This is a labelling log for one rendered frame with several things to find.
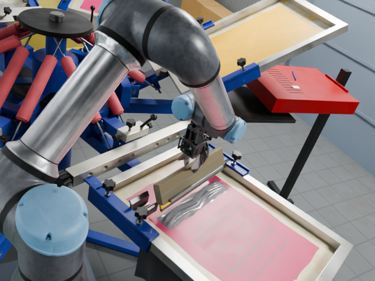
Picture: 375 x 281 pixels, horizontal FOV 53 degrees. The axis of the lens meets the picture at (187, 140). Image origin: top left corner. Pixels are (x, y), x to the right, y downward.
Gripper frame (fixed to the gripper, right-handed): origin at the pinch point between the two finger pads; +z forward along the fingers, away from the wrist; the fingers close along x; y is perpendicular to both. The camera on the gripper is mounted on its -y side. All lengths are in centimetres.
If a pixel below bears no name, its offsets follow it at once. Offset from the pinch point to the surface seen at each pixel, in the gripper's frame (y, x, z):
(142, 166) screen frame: 5.6, -18.1, 10.3
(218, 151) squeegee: -15.9, 0.5, -0.7
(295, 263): -6.2, 46.9, 13.9
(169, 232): 18.8, 9.8, 13.8
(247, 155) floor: -187, -53, 109
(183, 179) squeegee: 7.2, 2.4, 1.4
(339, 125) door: -298, -12, 87
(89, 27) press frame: -9, -76, -23
